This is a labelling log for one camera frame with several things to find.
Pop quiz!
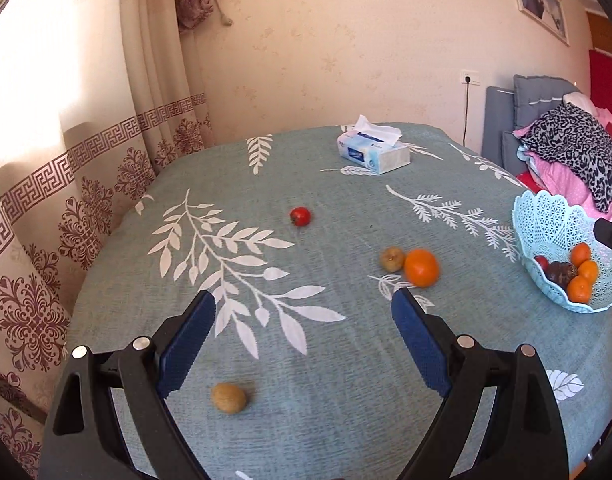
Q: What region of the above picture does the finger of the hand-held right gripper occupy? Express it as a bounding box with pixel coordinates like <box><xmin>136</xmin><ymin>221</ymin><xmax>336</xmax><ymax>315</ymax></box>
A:
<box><xmin>592</xmin><ymin>217</ymin><xmax>612</xmax><ymax>262</ymax></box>

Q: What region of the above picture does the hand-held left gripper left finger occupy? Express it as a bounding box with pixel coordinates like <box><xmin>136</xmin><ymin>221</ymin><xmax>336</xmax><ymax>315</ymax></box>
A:
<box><xmin>37</xmin><ymin>289</ymin><xmax>217</xmax><ymax>480</ymax></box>

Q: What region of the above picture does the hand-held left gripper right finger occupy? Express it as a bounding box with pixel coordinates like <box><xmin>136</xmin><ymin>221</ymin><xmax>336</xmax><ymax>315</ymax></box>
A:
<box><xmin>391</xmin><ymin>287</ymin><xmax>571</xmax><ymax>480</ymax></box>

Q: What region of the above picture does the orange mandarin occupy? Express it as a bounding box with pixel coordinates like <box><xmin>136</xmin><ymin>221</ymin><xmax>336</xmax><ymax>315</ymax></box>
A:
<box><xmin>404</xmin><ymin>248</ymin><xmax>441</xmax><ymax>289</ymax></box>
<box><xmin>567</xmin><ymin>277</ymin><xmax>593</xmax><ymax>305</ymax></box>

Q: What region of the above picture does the light blue lace basket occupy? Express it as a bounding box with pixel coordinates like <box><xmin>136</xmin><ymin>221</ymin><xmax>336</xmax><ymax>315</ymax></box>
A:
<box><xmin>512</xmin><ymin>189</ymin><xmax>612</xmax><ymax>314</ymax></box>

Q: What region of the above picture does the tan round potato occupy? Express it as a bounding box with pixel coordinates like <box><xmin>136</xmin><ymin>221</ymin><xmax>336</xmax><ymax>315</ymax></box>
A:
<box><xmin>211</xmin><ymin>382</ymin><xmax>248</xmax><ymax>415</ymax></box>

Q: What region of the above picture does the pile of clothes and cushions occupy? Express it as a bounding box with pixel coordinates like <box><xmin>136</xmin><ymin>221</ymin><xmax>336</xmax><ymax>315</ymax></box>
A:
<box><xmin>513</xmin><ymin>94</ymin><xmax>612</xmax><ymax>213</ymax></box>

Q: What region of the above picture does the yellowish passion fruit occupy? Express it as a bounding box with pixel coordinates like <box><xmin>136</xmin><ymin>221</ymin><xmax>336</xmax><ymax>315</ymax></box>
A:
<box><xmin>380</xmin><ymin>246</ymin><xmax>407</xmax><ymax>273</ymax></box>

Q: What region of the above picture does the leopard print cloth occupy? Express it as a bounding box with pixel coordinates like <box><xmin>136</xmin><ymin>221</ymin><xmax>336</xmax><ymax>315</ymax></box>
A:
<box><xmin>523</xmin><ymin>102</ymin><xmax>612</xmax><ymax>213</ymax></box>

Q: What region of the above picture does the leaf print teal tablecloth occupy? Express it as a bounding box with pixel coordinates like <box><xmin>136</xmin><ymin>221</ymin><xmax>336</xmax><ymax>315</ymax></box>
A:
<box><xmin>60</xmin><ymin>122</ymin><xmax>612</xmax><ymax>480</ymax></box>

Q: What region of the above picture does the red board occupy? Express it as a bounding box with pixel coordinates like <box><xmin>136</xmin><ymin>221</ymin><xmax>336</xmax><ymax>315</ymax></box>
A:
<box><xmin>588</xmin><ymin>49</ymin><xmax>612</xmax><ymax>111</ymax></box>

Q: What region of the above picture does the tissue box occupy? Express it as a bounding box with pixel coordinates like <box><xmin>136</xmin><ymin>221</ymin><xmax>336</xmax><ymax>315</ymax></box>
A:
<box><xmin>336</xmin><ymin>115</ymin><xmax>411</xmax><ymax>176</ymax></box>

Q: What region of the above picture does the beige patterned curtain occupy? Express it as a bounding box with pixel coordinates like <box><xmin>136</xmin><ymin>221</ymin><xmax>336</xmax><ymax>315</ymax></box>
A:
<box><xmin>0</xmin><ymin>0</ymin><xmax>217</xmax><ymax>480</ymax></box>

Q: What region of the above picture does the black power cable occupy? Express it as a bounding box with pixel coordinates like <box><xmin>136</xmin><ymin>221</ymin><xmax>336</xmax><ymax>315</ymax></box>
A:
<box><xmin>461</xmin><ymin>80</ymin><xmax>471</xmax><ymax>147</ymax></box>

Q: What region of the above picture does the framed wall picture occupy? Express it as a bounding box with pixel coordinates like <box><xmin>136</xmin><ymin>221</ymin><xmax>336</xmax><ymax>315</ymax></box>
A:
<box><xmin>506</xmin><ymin>0</ymin><xmax>571</xmax><ymax>47</ymax></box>

